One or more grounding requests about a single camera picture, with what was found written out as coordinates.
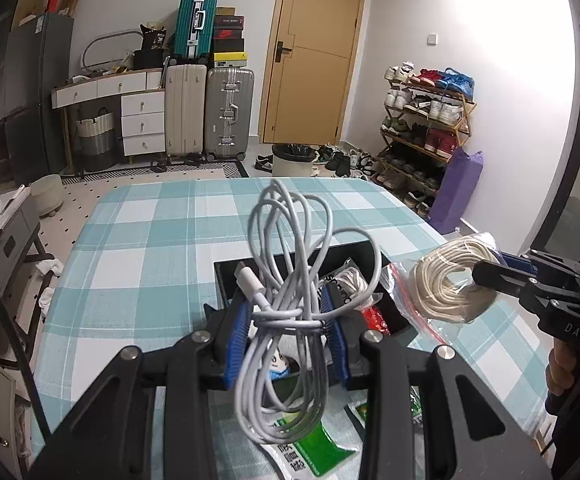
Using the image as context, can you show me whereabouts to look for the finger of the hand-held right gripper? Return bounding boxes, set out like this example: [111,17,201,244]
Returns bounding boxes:
[471,258,580,322]
[492,249,580,286]

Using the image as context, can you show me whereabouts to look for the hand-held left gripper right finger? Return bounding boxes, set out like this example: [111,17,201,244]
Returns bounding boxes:
[320,285,556,480]

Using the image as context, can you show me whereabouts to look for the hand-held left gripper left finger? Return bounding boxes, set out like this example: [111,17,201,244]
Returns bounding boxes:
[27,294,253,480]

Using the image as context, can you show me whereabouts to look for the red and white packet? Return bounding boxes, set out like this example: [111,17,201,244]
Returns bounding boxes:
[360,305,388,339]

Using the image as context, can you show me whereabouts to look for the white charging cable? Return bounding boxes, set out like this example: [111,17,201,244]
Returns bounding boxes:
[232,177,383,446]

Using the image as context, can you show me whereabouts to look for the black cardboard box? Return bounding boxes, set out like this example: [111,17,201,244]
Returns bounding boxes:
[213,240,413,391]

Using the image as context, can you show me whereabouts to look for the white rope coil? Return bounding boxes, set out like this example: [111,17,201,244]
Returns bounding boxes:
[387,232,503,341]

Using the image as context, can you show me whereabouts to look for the grey cable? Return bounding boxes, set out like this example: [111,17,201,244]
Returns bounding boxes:
[342,264,385,309]

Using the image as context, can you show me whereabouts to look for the person's right hand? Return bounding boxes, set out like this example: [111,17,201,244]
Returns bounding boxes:
[544,342,580,413]

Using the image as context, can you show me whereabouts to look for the cartoon print packet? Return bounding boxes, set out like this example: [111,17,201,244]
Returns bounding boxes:
[267,350,297,386]

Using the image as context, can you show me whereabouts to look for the green and white packet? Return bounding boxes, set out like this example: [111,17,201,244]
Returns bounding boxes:
[347,385,428,433]
[265,400,363,480]

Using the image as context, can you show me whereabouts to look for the purple bag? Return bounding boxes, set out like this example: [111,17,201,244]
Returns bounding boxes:
[427,147,485,236]

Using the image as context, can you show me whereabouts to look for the teal checked tablecloth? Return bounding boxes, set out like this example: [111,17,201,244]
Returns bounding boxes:
[30,176,553,480]

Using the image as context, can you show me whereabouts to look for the wooden shoe rack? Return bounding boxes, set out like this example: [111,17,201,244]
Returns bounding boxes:
[370,67,477,198]

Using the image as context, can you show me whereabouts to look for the rows of shoes on rack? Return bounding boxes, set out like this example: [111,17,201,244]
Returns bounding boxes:
[372,62,476,211]

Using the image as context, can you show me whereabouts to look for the pile of floor shoes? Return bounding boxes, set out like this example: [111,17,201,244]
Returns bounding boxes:
[255,142,385,181]

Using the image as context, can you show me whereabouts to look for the white bin with black liner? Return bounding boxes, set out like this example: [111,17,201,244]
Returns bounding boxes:
[271,142,315,178]

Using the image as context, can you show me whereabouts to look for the white cloth on floor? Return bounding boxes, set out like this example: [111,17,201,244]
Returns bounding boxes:
[36,256,64,312]

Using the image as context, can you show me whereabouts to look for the silver suitcase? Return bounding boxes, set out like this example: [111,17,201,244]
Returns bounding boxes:
[204,66,255,162]

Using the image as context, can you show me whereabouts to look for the white dressing desk with drawers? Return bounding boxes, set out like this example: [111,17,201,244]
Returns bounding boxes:
[51,69,167,167]

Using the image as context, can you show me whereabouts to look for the white round stool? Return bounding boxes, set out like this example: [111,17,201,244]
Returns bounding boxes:
[30,174,64,219]

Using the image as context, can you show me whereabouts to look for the beige suitcase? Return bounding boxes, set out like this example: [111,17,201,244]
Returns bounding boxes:
[164,62,208,158]

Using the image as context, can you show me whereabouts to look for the grey side table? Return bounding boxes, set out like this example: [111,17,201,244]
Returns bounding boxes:
[0,195,43,336]

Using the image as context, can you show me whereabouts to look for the grey and white laundry basket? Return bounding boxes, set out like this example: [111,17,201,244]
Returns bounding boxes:
[76,110,118,172]

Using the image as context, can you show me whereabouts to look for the tan wooden door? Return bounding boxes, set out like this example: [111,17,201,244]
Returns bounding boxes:
[259,0,368,147]

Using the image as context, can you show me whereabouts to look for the yellow and black shoe box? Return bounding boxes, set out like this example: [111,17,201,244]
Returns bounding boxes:
[213,51,247,69]

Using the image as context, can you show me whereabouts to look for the black storage box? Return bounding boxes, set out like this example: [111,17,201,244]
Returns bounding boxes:
[134,49,167,70]

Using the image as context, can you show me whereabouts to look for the black paper bag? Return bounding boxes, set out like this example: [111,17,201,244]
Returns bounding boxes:
[140,22,168,52]

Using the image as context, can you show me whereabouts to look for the oval mirror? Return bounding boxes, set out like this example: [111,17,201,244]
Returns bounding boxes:
[80,30,143,72]

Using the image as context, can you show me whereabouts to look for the teal suitcase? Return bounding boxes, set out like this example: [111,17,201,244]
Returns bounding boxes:
[172,0,217,66]

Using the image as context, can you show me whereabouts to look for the grey refrigerator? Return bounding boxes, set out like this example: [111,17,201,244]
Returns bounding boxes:
[4,12,74,186]

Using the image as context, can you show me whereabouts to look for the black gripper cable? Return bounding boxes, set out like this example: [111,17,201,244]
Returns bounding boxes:
[0,247,53,438]

